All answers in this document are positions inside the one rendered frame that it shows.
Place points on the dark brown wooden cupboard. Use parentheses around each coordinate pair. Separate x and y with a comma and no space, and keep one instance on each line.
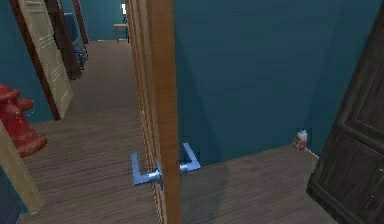
(356,140)

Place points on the cream panelled room door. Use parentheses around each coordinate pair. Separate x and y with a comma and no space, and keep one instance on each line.
(46,56)

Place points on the small wooden side table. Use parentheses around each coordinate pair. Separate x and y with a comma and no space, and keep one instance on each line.
(120,31)

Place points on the light wooden furniture edge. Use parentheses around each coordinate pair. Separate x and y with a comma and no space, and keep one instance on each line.
(16,173)

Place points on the orange wooden room door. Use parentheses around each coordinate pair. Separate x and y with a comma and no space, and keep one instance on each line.
(163,83)

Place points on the blue armchair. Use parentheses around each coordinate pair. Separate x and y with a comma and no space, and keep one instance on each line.
(76,41)

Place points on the red fire hydrant statue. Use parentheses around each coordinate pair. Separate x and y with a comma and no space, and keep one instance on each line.
(16,123)

